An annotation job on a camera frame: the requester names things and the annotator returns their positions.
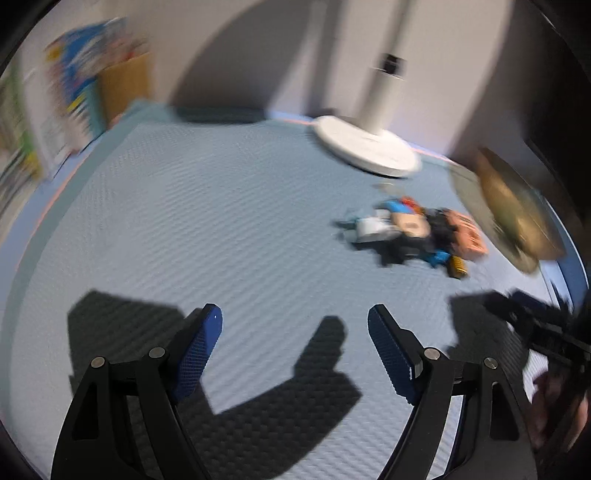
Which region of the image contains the black round head figurine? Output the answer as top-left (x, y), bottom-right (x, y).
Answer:
top-left (387, 212), bottom-right (435, 264)

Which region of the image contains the orange cigarette box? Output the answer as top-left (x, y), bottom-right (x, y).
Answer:
top-left (445, 210), bottom-right (488, 261)

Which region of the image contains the person right hand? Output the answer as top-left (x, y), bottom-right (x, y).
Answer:
top-left (527, 370), bottom-right (589, 451)

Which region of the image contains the amber ribbed glass bowl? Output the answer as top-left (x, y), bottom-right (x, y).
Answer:
top-left (476, 147), bottom-right (565, 261)

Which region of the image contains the light blue textured desk mat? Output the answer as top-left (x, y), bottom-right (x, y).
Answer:
top-left (1, 105), bottom-right (550, 479)

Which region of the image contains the white blue robot figurine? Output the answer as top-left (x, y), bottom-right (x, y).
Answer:
top-left (342, 209), bottom-right (402, 244)

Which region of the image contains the white desk lamp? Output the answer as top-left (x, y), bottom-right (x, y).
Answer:
top-left (311, 1), bottom-right (422, 178)

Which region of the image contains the black monitor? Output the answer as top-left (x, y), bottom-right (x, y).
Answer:
top-left (531, 1), bottom-right (590, 220)

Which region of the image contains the brown pencil holder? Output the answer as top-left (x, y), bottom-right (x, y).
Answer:
top-left (97, 53), bottom-right (153, 128)

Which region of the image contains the upright books row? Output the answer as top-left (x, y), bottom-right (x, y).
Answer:
top-left (0, 15), bottom-right (130, 186)

